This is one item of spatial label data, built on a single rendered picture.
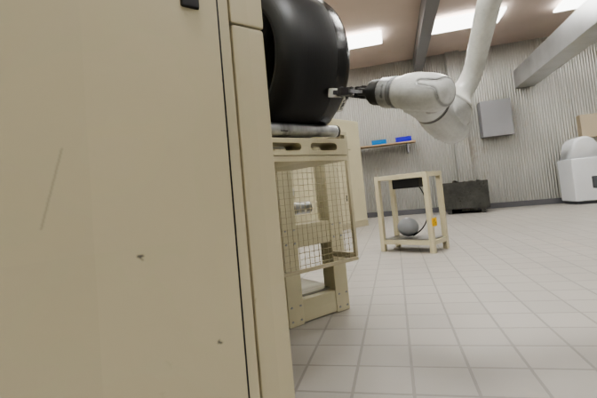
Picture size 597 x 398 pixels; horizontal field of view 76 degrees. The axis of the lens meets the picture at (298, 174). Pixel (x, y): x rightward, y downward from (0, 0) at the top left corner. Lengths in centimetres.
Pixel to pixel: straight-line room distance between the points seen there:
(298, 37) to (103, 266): 100
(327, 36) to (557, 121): 899
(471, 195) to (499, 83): 278
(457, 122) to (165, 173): 88
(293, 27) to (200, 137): 88
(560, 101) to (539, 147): 106
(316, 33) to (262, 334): 102
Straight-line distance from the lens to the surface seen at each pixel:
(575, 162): 936
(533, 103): 1004
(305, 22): 132
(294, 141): 127
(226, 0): 55
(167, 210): 44
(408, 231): 420
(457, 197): 861
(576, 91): 1036
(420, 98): 103
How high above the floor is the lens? 67
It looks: 3 degrees up
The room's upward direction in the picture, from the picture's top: 5 degrees counter-clockwise
